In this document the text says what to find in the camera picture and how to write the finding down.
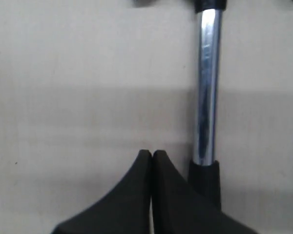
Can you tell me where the claw hammer black grip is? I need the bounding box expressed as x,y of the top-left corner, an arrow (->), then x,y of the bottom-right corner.
188,0 -> 227,210

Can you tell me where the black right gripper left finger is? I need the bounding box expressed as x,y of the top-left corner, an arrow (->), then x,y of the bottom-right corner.
53,150 -> 152,234

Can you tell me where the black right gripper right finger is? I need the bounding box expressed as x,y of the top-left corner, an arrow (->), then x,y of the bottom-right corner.
152,150 -> 254,234

